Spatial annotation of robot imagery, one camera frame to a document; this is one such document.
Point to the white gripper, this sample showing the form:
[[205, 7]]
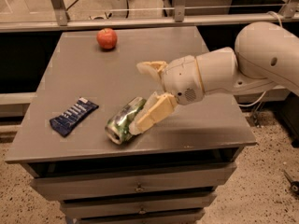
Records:
[[181, 79]]

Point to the green soda can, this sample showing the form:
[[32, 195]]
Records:
[[117, 128]]

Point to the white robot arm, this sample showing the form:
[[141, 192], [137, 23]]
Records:
[[265, 55]]

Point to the red apple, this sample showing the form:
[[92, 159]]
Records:
[[107, 38]]

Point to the grey drawer cabinet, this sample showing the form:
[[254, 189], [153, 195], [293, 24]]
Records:
[[75, 143]]

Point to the blue snack packet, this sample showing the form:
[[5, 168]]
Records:
[[66, 122]]

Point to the top grey drawer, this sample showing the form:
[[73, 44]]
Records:
[[137, 181]]

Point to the grey drawer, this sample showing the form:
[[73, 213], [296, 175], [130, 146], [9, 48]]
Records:
[[137, 181], [138, 205], [165, 217]]

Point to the middle grey drawer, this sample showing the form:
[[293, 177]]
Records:
[[138, 205]]

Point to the bottom grey drawer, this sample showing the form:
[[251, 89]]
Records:
[[165, 217]]

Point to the black caster wheel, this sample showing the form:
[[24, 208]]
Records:
[[294, 184]]

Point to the metal railing frame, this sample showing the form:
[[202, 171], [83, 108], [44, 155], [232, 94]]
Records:
[[67, 15]]

